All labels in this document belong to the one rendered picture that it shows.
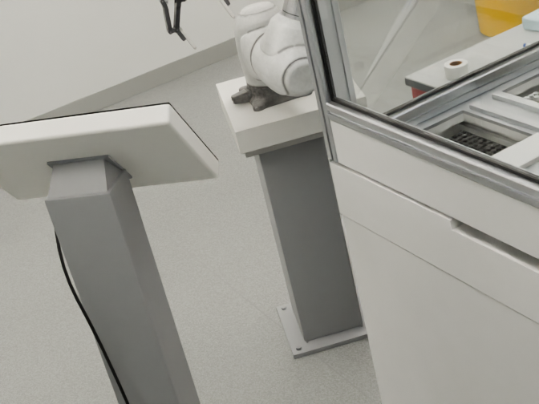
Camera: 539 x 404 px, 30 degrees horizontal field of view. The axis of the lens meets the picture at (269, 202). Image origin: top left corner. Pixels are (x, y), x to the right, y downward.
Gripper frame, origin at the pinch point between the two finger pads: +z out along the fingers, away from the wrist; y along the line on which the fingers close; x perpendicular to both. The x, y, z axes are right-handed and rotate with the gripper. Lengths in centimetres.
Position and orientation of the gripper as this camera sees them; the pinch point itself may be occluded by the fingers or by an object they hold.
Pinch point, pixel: (212, 29)
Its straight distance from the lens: 281.4
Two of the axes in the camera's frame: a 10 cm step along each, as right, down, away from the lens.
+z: 5.5, 7.0, 4.6
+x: 2.9, 3.6, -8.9
